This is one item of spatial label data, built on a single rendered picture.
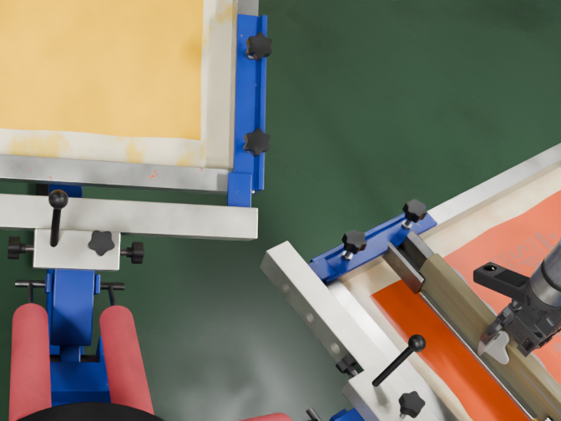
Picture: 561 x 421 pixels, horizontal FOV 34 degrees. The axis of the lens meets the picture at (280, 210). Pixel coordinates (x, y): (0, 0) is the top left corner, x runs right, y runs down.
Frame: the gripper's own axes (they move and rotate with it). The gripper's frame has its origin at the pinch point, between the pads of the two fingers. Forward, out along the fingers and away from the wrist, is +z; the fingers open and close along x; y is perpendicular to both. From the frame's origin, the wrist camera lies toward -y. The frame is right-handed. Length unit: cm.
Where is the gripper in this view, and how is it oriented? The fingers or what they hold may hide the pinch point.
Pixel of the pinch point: (487, 342)
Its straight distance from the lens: 169.3
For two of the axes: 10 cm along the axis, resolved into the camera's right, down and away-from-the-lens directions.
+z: -2.6, 6.1, 7.4
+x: 7.6, -3.4, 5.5
